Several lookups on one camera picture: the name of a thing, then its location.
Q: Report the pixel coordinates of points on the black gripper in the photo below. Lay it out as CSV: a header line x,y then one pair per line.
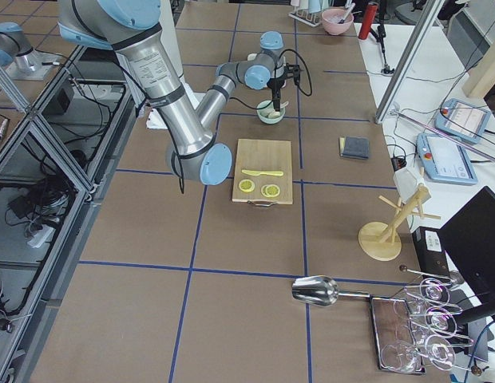
x,y
275,84

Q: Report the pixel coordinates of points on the white steamed bun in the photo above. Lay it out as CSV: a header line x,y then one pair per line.
x,y
273,114

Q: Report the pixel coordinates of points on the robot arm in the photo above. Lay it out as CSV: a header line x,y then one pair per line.
x,y
133,29

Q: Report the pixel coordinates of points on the light green bowl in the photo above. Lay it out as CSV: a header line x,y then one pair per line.
x,y
263,108

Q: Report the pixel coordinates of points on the pink bowl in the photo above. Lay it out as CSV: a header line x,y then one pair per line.
x,y
335,21

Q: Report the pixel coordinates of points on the wooden cutting board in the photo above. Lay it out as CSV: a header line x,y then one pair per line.
x,y
263,155

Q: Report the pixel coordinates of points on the yellow plastic knife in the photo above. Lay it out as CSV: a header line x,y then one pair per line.
x,y
262,173

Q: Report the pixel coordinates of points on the lemon slice top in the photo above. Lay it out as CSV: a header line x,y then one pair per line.
x,y
246,185

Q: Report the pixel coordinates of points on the lemon slice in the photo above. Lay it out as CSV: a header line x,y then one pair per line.
x,y
246,185
270,190

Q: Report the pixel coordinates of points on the lemon slice bottom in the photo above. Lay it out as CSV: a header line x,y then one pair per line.
x,y
270,190

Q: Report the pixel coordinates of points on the grey folded cloth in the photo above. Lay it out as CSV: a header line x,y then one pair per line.
x,y
354,147

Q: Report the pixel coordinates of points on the red bottle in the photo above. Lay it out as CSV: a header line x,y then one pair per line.
x,y
368,19

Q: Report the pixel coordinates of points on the wooden mug tree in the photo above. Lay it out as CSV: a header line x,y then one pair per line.
x,y
380,240

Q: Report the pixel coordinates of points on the teach pendant near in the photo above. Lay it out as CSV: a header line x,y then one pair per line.
x,y
444,160

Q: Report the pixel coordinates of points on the teach pendant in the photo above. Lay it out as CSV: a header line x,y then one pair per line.
x,y
463,120
444,160

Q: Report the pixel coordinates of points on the teach pendant far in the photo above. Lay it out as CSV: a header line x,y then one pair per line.
x,y
463,120

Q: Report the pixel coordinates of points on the metal scoop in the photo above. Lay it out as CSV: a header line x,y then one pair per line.
x,y
322,290

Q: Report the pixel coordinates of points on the black monitor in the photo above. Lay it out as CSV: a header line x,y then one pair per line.
x,y
469,240

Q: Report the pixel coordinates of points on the black glass rack tray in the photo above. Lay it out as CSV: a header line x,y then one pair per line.
x,y
391,326

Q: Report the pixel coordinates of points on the wine glass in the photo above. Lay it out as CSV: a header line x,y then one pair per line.
x,y
399,355

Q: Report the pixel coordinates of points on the aluminium frame post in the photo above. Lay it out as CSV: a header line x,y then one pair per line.
x,y
425,22

